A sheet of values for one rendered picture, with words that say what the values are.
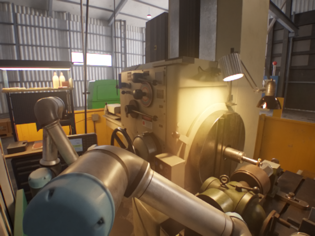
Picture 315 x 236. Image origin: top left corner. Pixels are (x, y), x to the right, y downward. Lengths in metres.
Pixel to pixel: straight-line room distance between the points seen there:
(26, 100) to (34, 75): 11.16
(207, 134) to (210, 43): 0.89
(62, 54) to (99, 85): 9.46
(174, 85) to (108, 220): 0.75
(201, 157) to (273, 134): 2.35
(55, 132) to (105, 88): 4.05
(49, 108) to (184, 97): 0.72
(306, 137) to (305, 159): 0.34
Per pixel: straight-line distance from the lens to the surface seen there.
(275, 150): 3.28
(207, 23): 1.66
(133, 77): 1.14
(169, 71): 0.93
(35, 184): 1.08
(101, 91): 4.90
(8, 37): 14.38
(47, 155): 1.16
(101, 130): 3.71
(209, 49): 1.59
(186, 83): 0.94
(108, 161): 0.31
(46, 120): 0.94
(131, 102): 1.27
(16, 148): 2.55
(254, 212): 0.81
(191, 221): 0.44
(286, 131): 3.16
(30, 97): 2.82
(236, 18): 1.51
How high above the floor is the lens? 1.75
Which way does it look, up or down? 12 degrees down
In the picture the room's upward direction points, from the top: straight up
